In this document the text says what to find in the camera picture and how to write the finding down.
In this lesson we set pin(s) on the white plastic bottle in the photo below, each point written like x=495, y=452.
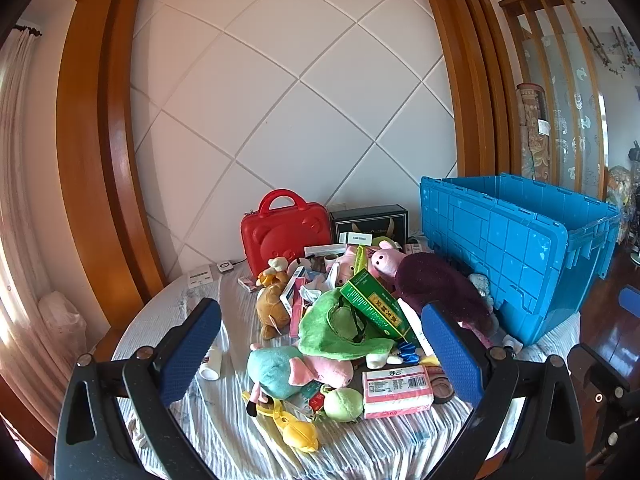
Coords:
x=210, y=365

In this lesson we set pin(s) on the white black plush toy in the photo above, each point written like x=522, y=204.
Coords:
x=301, y=264

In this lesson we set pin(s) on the blue plastic storage crate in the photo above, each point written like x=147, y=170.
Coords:
x=500, y=245

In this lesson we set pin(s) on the brown teddy bear plush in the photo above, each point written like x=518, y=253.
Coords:
x=272, y=305

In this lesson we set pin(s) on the blue plush with white balls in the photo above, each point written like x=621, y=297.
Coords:
x=410, y=355

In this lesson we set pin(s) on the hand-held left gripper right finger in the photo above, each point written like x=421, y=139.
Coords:
x=450, y=355

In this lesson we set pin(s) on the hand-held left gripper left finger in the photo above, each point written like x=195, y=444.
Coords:
x=190, y=345

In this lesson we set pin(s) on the crumpled white tissue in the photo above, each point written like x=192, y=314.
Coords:
x=315, y=287

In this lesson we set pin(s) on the green wet wipes pack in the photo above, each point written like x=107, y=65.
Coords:
x=361, y=262

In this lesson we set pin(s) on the black box with gold horns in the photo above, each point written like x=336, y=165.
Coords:
x=380, y=220

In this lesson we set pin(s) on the wooden wall frame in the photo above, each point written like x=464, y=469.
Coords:
x=90, y=160

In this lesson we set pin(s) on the long pink-red carton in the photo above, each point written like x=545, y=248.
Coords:
x=296, y=320

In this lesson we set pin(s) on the green plush toy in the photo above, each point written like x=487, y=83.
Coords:
x=325, y=330

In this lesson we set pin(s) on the slim white carton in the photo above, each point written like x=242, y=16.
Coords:
x=407, y=315

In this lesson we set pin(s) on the green and yellow carton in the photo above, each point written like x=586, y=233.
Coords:
x=372, y=305

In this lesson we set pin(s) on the white flat remote device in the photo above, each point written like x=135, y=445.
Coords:
x=202, y=276

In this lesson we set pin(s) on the white labelled box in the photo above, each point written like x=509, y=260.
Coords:
x=355, y=238

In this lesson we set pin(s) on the pink white tissue pack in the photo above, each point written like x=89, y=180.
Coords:
x=395, y=390

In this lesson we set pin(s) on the wooden glass room divider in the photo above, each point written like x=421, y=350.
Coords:
x=575, y=110

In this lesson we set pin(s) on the round makeup compact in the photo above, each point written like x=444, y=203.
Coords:
x=442, y=387

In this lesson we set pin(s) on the pig plush in purple dress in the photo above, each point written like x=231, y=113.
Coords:
x=430, y=280

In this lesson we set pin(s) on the teal plush toy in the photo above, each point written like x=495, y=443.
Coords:
x=270, y=370

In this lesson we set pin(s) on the pink pig head plush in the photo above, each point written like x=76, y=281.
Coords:
x=325, y=370

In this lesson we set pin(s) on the long white carton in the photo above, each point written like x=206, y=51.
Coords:
x=322, y=251

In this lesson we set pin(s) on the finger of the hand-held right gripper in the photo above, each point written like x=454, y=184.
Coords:
x=631, y=301
x=605, y=395

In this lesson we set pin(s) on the small red white box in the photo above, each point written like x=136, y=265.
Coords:
x=247, y=283

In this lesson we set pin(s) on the sheer curtain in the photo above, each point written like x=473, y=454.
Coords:
x=20, y=160

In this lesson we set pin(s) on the round green plush ball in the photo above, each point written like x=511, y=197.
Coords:
x=342, y=405

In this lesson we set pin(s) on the yellow white duck plush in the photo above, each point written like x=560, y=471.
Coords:
x=272, y=270

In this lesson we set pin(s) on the red bear-face suitcase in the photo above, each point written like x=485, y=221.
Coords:
x=285, y=240

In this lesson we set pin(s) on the grey fluffy plush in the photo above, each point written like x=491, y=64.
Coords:
x=480, y=285

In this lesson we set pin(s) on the small white jar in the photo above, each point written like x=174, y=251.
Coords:
x=512, y=344

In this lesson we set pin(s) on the yellow snowball maker clamp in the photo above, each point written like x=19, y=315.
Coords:
x=300, y=432

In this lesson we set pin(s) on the white plastic bag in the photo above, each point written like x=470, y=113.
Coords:
x=62, y=325

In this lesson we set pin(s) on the rolled patterned carpet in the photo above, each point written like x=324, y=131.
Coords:
x=532, y=130

